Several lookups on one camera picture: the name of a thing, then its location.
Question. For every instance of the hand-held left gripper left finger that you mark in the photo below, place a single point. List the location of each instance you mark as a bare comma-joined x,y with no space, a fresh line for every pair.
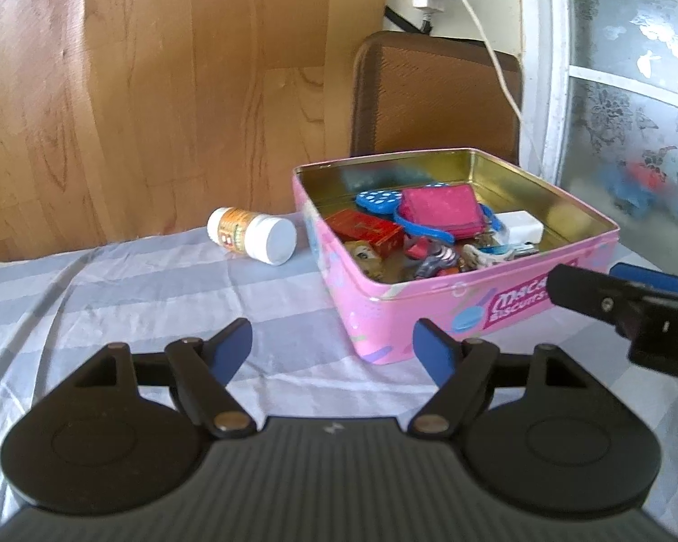
229,350

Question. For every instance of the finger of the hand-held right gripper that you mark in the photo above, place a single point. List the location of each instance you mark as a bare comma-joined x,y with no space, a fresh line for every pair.
650,280
585,293

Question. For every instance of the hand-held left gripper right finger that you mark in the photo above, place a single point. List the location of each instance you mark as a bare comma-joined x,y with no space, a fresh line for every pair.
435,350

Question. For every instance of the pink biscuit tin box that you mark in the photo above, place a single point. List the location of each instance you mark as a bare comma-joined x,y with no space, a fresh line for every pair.
407,316

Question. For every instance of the pink fabric pouch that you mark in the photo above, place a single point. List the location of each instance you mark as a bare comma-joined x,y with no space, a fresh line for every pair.
440,209

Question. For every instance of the blue polka dot case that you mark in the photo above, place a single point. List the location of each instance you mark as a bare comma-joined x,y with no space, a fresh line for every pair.
378,201

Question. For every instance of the small white box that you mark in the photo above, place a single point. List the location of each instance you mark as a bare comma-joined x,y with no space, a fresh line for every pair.
520,227

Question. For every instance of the silver blue small tool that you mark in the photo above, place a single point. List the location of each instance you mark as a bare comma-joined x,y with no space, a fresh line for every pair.
500,253

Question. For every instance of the striped grey white cloth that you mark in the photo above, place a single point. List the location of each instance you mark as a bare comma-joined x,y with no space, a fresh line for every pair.
147,293

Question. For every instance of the blurred blue red toy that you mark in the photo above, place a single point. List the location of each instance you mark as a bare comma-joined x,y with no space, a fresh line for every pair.
647,180

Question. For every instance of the small beige figurine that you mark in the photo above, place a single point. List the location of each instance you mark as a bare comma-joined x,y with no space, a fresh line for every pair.
364,257

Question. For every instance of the white orange pill bottle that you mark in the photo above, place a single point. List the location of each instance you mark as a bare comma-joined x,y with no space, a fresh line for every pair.
271,240

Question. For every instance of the blue plastic band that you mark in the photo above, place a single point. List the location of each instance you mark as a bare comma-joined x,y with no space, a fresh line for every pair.
424,230

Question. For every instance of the small red box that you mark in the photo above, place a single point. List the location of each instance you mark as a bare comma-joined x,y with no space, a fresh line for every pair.
367,228

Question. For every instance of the brown mesh chair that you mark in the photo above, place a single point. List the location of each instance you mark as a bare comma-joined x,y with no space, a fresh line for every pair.
429,101

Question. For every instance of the frosted glass door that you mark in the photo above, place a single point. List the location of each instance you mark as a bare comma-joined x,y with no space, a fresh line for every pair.
616,28

